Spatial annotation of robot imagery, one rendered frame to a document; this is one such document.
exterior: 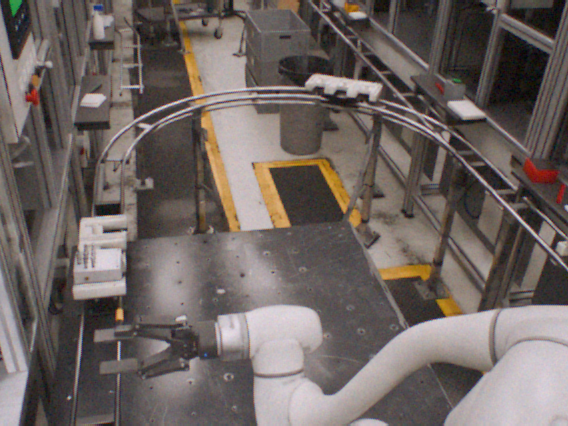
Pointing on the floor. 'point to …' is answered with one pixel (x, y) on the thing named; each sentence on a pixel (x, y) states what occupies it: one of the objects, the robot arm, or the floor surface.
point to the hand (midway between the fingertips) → (111, 351)
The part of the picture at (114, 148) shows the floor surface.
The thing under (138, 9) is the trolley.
